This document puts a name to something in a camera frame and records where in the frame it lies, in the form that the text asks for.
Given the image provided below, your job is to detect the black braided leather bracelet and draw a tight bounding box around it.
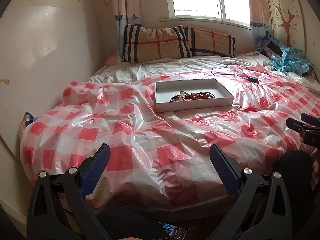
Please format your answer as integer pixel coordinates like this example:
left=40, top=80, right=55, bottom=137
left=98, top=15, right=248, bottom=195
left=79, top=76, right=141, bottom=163
left=170, top=90, right=216, bottom=103

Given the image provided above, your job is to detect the right hand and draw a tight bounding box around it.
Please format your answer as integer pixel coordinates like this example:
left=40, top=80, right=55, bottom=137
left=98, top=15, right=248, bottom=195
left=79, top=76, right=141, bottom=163
left=311, top=148, right=319, bottom=190

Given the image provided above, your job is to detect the blue plastic bag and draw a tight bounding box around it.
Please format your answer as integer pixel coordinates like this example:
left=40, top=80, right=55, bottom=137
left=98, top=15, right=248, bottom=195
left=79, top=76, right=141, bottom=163
left=269, top=36, right=314, bottom=76

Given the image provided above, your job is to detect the wardrobe with tree decal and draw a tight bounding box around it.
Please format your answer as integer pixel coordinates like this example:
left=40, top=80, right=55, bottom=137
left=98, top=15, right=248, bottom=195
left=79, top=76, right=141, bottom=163
left=268, top=0, right=319, bottom=70

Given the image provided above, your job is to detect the right window curtain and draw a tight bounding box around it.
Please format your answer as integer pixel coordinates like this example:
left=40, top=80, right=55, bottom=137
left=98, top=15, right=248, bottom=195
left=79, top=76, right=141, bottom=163
left=249, top=0, right=273, bottom=52

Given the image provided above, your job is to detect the window curtain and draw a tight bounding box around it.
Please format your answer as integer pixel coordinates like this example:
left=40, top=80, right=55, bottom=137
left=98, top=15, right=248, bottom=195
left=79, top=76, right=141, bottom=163
left=249, top=0, right=273, bottom=52
left=112, top=0, right=141, bottom=60

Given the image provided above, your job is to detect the red white checkered plastic sheet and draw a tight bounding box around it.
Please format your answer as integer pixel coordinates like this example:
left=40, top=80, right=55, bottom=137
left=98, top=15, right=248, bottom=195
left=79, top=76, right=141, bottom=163
left=20, top=69, right=319, bottom=210

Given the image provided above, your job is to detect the white shallow cardboard box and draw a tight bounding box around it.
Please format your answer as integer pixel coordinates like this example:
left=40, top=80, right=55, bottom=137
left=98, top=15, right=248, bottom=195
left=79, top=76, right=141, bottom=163
left=155, top=79, right=234, bottom=112

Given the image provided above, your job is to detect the window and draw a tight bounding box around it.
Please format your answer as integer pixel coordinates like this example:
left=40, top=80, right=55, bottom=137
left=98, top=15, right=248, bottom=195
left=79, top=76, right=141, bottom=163
left=167, top=0, right=249, bottom=27

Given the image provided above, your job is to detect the white striped bed sheet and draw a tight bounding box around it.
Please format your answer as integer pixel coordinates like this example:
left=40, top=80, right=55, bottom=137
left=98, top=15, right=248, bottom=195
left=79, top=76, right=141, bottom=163
left=89, top=51, right=271, bottom=83

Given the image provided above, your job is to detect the pink pillow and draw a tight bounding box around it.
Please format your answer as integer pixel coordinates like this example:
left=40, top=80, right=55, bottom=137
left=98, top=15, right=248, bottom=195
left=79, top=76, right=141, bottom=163
left=104, top=53, right=122, bottom=68

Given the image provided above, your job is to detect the tan plaid pillow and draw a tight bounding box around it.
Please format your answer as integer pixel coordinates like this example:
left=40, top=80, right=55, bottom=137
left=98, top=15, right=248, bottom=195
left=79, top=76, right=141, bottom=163
left=122, top=24, right=237, bottom=63

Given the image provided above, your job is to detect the left window curtain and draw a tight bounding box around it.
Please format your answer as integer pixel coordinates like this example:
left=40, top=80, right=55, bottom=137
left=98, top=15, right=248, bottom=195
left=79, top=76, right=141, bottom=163
left=112, top=0, right=141, bottom=60

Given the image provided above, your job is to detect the black cable with adapter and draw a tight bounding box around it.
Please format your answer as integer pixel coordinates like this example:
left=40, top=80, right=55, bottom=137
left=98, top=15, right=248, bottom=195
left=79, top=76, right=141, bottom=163
left=211, top=62, right=261, bottom=83

